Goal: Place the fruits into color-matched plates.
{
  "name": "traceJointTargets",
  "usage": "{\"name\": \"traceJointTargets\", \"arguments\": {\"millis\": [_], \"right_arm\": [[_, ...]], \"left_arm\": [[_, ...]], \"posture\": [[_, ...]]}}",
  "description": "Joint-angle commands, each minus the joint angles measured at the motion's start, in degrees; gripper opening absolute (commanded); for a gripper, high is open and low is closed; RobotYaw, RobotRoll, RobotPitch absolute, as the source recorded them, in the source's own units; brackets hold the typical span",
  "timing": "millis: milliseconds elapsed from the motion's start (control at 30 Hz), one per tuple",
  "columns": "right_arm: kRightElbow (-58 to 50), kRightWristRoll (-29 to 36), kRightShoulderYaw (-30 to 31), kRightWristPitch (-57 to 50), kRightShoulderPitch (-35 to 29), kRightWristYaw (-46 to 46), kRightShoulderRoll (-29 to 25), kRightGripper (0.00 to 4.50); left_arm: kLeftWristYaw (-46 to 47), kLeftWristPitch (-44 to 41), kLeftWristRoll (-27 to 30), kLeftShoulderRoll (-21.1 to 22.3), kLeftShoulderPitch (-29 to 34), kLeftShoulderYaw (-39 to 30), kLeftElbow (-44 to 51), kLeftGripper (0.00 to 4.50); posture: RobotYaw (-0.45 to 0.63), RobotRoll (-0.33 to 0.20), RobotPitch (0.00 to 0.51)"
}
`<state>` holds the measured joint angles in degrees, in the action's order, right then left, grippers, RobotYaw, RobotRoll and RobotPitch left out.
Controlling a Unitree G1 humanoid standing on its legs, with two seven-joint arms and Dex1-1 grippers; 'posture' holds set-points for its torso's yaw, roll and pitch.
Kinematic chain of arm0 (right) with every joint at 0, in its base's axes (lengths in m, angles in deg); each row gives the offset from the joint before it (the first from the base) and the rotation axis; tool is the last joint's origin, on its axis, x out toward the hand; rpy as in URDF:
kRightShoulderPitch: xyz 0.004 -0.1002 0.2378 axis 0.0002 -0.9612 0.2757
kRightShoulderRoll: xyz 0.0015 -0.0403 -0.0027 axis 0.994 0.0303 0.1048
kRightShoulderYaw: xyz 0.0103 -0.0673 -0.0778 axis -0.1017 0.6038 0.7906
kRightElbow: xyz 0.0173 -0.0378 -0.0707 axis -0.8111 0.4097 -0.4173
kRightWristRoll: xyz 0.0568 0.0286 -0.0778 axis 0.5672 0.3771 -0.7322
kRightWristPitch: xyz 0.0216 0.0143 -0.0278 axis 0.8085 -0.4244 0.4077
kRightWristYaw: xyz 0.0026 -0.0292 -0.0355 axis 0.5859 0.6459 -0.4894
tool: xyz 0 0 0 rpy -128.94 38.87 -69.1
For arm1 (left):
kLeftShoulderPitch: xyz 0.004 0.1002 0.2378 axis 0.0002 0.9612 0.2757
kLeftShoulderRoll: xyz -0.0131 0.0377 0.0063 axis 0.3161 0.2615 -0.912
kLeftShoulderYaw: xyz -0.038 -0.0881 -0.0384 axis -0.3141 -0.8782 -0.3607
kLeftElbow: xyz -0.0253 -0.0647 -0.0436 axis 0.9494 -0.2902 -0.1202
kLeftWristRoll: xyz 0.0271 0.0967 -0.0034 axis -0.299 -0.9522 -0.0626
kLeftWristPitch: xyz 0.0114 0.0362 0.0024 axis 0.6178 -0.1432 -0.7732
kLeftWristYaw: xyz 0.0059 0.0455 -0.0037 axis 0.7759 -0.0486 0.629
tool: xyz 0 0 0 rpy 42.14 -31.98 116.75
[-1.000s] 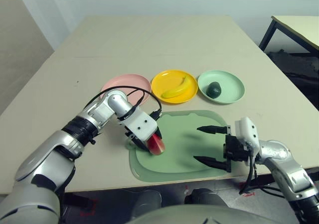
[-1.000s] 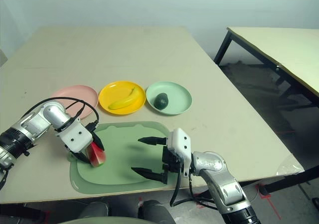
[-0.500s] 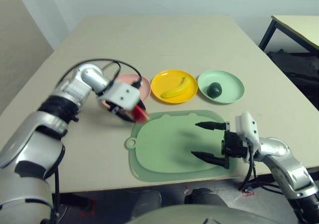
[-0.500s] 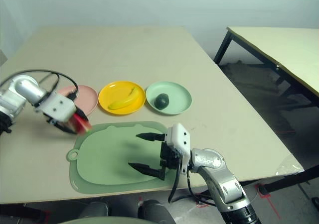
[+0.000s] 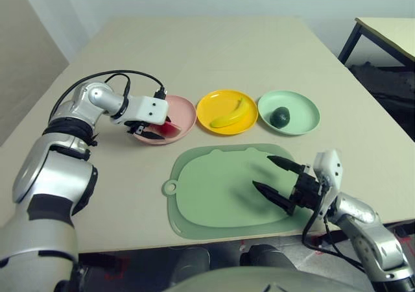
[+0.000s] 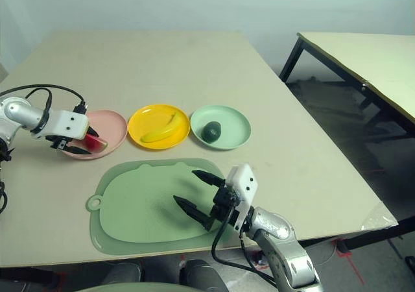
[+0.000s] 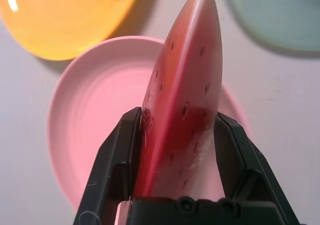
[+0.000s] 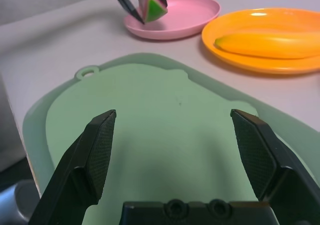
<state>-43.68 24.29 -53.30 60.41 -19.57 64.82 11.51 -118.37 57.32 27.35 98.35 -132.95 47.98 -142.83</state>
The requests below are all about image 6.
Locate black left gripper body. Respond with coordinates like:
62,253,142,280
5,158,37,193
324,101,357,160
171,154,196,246
44,136,74,151

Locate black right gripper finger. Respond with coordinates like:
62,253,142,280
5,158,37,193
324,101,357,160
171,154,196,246
191,170,226,188
172,194,215,232

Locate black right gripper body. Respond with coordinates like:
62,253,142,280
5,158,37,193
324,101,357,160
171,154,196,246
209,184,243,225

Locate red watermelon slice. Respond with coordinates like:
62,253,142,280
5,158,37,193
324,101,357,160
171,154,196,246
82,132,108,153

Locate dark green avocado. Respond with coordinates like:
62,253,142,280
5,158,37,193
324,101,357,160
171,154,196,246
202,121,222,142

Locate yellow banana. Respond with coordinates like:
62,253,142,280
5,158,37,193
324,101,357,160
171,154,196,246
139,112,182,143

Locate pink round plate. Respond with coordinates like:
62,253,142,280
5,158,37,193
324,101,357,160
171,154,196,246
61,109,128,160

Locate mint green round plate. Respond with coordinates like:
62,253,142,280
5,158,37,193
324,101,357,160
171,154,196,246
189,105,252,152

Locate green silicone cutting mat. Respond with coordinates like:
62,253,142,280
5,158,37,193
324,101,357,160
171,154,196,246
86,157,237,247

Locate yellow round plate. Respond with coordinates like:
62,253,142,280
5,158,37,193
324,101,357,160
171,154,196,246
128,103,191,151

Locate dark robot right leg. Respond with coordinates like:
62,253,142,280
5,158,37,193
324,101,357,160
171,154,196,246
180,258,228,292

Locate grey robot left leg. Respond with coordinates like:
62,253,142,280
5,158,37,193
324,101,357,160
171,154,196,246
103,262,143,287

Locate grey-green robot torso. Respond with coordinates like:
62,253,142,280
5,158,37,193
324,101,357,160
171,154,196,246
74,282,182,292

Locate beige side table black legs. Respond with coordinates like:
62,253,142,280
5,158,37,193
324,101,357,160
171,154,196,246
279,31,415,140

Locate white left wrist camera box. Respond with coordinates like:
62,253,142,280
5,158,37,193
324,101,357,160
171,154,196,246
41,110,89,140

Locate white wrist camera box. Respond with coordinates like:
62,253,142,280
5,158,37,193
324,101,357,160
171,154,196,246
226,163,259,231
41,110,89,140

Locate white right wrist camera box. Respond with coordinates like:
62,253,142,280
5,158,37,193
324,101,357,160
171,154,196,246
226,163,259,231

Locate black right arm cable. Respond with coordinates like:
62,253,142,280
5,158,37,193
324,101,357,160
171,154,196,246
211,207,277,287

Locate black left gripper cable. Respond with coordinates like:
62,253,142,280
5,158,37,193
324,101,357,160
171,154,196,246
25,88,53,115

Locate black left camera cable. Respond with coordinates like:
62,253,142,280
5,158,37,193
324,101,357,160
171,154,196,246
0,84,88,114

